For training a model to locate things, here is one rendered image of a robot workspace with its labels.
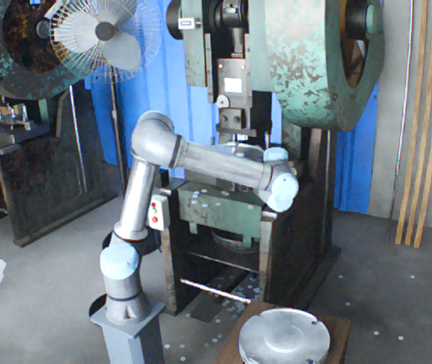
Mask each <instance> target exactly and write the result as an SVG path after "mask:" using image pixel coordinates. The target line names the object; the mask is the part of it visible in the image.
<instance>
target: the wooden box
mask: <svg viewBox="0 0 432 364"><path fill-rule="evenodd" d="M272 309H291V308H288V307H284V306H280V305H275V306H274V305H273V304H269V303H265V302H259V301H255V300H251V301H250V303H249V304H248V306H247V307H246V309H245V311H244V313H243V314H242V315H241V317H240V319H239V320H238V322H237V324H236V325H235V327H234V329H233V330H232V332H231V334H230V336H229V338H227V340H226V341H225V342H224V344H223V346H222V347H221V349H220V351H219V352H218V354H217V356H216V358H215V359H214V360H213V361H212V363H211V364H247V363H246V362H245V361H244V359H243V358H242V356H241V353H240V345H239V337H240V332H241V329H242V326H243V324H244V323H246V322H247V321H248V320H249V319H250V318H251V317H253V316H254V315H255V316H257V315H258V316H260V314H262V312H264V311H268V310H272ZM302 311H304V310H302ZM302 311H301V312H302ZM304 312H307V311H304ZM307 313H308V314H310V315H312V316H314V317H316V320H317V322H322V323H323V324H324V326H325V327H326V329H327V330H328V334H329V337H330V346H329V348H328V354H327V357H326V360H325V361H324V362H323V364H344V359H345V353H346V347H347V346H348V339H349V333H350V332H351V321H350V320H349V321H348V320H345V319H341V318H338V317H336V318H334V317H330V316H328V315H327V316H325V315H318V314H314V313H311V312H307Z"/></svg>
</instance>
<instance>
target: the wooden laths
mask: <svg viewBox="0 0 432 364"><path fill-rule="evenodd" d="M427 1H428V0H422V3H421V6H422V7H421V12H422V13H421V21H420V24H421V26H420V36H419V38H420V41H419V50H418V55H419V56H418V66H417V76H416V97H415V101H414V105H415V106H414V112H413V117H412V119H413V123H412V128H411V134H410V137H411V139H410V144H409V154H408V165H407V171H406V177H405V182H404V188H403V198H402V203H401V209H400V214H399V220H398V226H397V236H396V242H395V244H400V241H401V236H402V230H403V221H404V217H405V213H406V208H407V202H408V193H409V183H410V178H411V172H412V166H413V161H414V151H415V145H416V136H417V134H416V130H417V125H418V120H419V118H418V114H419V110H420V99H421V94H422V93H421V89H422V75H423V72H422V70H423V65H424V64H423V60H424V50H425V48H424V47H425V37H426V34H425V32H426V23H427V21H426V18H427V5H428V4H427ZM413 5H414V0H410V7H409V8H410V11H409V40H408V46H409V47H408V51H407V54H408V57H407V61H406V62H407V68H406V78H405V89H404V95H403V96H404V101H403V117H402V123H401V134H400V140H399V146H398V157H397V168H396V173H395V180H394V185H393V192H392V197H391V203H390V215H389V220H388V226H387V232H386V238H385V241H387V242H388V240H389V237H390V227H391V221H392V216H393V209H394V204H395V197H396V192H397V181H398V175H399V169H400V159H401V152H402V147H403V131H404V125H405V120H406V119H405V114H406V108H407V97H408V92H409V91H408V86H409V71H410V68H409V65H410V61H411V60H410V55H411V44H412V42H411V40H412V29H413V27H412V25H413V20H412V19H413V15H414V14H413V10H414V7H413ZM431 16H432V14H431ZM430 35H431V37H430V45H429V49H430V51H429V68H428V78H427V88H426V97H425V108H424V113H423V116H424V118H423V124H422V137H421V142H420V152H419V158H418V162H417V168H416V183H415V189H414V193H413V198H412V204H411V209H410V215H409V224H408V229H407V234H406V239H405V244H408V245H409V244H410V239H411V234H412V229H413V224H414V219H415V214H416V205H417V200H418V195H419V190H420V184H421V179H422V164H423V160H424V154H425V145H426V140H427V135H428V125H429V111H430V106H431V105H430V101H431V97H432V94H431V92H432V18H431V31H430ZM431 178H432V137H431V141H430V151H429V160H428V170H427V175H426V180H425V185H424V190H423V195H422V204H421V209H420V214H419V218H418V224H417V228H416V238H415V242H414V247H415V248H419V243H420V238H421V234H422V227H423V222H424V218H425V212H426V205H427V201H428V195H429V187H430V182H431Z"/></svg>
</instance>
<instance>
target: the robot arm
mask: <svg viewBox="0 0 432 364"><path fill-rule="evenodd" d="M131 152H132V155H133V156H134V160H133V164H132V168H131V171H130V176H129V180H128V184H127V188H126V196H125V200H124V204H123V209H122V212H121V216H120V221H119V222H118V223H116V224H115V226H114V228H113V234H112V240H111V243H110V246H109V248H105V249H104V250H103V251H102V253H101V255H100V267H101V269H102V272H103V277H104V282H105V287H106V292H107V299H106V306H105V314H106V317H107V319H108V321H110V322H111V323H113V324H116V325H121V326H132V325H134V324H137V323H139V322H142V321H143V320H144V319H145V318H146V317H147V316H148V315H149V314H150V311H151V308H150V303H149V300H148V299H147V297H146V295H145V292H144V291H143V290H142V286H141V279H140V267H141V262H142V257H143V254H144V250H145V243H146V239H147V236H148V230H147V229H146V227H145V225H146V221H147V218H148V213H149V210H150V207H151V202H152V196H153V193H154V188H155V184H156V181H157V176H158V170H159V167H160V166H166V168H170V169H176V167H178V166H180V167H183V168H184V169H187V170H191V171H193V172H200V173H203V174H207V175H210V176H214V177H217V178H221V179H224V180H227V181H231V182H234V183H237V185H236V186H237V187H238V188H239V189H240V190H241V191H242V190H247V192H253V193H255V194H256V195H257V196H258V197H260V198H261V199H262V200H263V201H264V202H266V203H267V205H269V207H271V208H273V209H274V210H276V211H286V210H287V209H288V208H289V207H290V206H291V204H292V202H293V198H294V197H295V196H296V194H297V193H298V188H299V187H298V183H297V179H296V177H295V176H294V175H293V173H292V171H291V169H290V167H289V165H288V152H287V150H286V149H283V148H279V147H273V148H269V149H267V150H265V152H264V160H263V161H264V163H262V162H259V161H256V160H251V159H246V158H243V157H239V155H236V154H233V153H227V152H224V151H221V150H216V149H214V148H210V147H206V146H201V144H198V143H194V142H191V141H188V140H186V139H185V138H184V137H183V136H182V135H179V134H175V125H174V123H173V120H172V118H170V117H169V115H168V114H167V113H165V112H163V111H160V110H150V111H147V112H146V113H145V114H143V115H142V116H141V117H139V119H138V121H137V125H136V127H135V129H134V131H133V133H132V149H131ZM239 186H240V187H241V188H240V187H239Z"/></svg>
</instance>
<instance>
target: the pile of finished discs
mask: <svg viewBox="0 0 432 364"><path fill-rule="evenodd" d="M239 345H240V353H241V356H242V358H243V359H244V361H245V362H246V363H247V364H323V362H324V361H325V360H326V357H327V354H328V348H329V346H330V337H329V334H328V330H327V329H326V327H325V326H324V324H323V323H322V322H317V320H316V317H314V316H312V315H310V314H308V313H307V312H304V311H302V312H301V311H298V310H295V309H272V310H268V311H264V312H262V314H260V316H258V315H257V316H255V315H254V316H253V317H251V318H250V319H249V320H248V321H247V322H246V323H244V324H243V326H242V329H241V332H240V337H239Z"/></svg>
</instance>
